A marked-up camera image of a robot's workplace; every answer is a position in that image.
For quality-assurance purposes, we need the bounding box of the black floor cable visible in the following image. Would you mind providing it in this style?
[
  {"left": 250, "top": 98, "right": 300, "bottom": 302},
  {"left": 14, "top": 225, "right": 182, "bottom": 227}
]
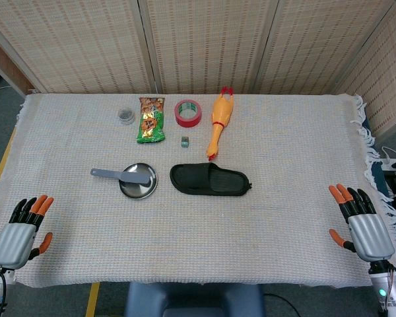
[{"left": 263, "top": 292, "right": 300, "bottom": 317}]

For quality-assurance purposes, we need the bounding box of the woven folding screen panel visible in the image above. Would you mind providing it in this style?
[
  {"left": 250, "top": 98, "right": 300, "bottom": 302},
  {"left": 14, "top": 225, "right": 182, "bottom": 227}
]
[
  {"left": 0, "top": 0, "right": 154, "bottom": 95},
  {"left": 137, "top": 0, "right": 280, "bottom": 95},
  {"left": 253, "top": 0, "right": 396, "bottom": 96},
  {"left": 335, "top": 0, "right": 396, "bottom": 137}
]

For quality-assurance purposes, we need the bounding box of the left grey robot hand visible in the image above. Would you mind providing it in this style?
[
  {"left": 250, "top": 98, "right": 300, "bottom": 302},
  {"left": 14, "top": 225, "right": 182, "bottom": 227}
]
[{"left": 0, "top": 194, "right": 55, "bottom": 270}]

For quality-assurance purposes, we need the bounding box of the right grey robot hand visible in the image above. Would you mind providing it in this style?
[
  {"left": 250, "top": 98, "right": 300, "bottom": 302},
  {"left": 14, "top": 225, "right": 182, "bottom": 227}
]
[{"left": 328, "top": 184, "right": 396, "bottom": 264}]

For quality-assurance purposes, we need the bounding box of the green orange snack bag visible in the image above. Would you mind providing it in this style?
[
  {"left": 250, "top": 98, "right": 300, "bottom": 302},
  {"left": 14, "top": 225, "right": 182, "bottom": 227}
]
[{"left": 136, "top": 96, "right": 166, "bottom": 145}]

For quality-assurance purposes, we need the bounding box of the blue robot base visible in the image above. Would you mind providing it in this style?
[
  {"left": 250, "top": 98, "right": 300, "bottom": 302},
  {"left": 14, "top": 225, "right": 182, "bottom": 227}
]
[{"left": 124, "top": 282, "right": 265, "bottom": 317}]

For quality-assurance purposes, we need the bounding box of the white woven tablecloth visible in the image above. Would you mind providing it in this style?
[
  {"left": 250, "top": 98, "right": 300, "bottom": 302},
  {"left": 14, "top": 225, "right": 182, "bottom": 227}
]
[{"left": 0, "top": 93, "right": 396, "bottom": 289}]

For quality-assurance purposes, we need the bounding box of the white power strip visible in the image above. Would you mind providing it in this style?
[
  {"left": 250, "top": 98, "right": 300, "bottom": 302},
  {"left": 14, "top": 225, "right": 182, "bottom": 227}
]
[{"left": 380, "top": 146, "right": 396, "bottom": 172}]

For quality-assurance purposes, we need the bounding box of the round steel plate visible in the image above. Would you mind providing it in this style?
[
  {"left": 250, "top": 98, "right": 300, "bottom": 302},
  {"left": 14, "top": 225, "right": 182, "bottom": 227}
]
[{"left": 118, "top": 162, "right": 159, "bottom": 200}]

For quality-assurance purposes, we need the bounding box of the yellow rubber chicken toy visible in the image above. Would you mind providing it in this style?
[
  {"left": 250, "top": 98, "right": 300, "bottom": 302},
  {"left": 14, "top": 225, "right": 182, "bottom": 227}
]
[{"left": 205, "top": 86, "right": 235, "bottom": 162}]

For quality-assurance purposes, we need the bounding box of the red tape roll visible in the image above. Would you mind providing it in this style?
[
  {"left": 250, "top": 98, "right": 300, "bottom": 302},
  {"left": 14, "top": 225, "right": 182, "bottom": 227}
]
[{"left": 174, "top": 99, "right": 203, "bottom": 128}]

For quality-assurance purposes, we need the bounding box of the black slipper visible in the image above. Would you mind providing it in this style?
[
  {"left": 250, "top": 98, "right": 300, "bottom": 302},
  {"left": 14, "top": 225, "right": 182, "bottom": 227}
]
[{"left": 170, "top": 162, "right": 253, "bottom": 197}]

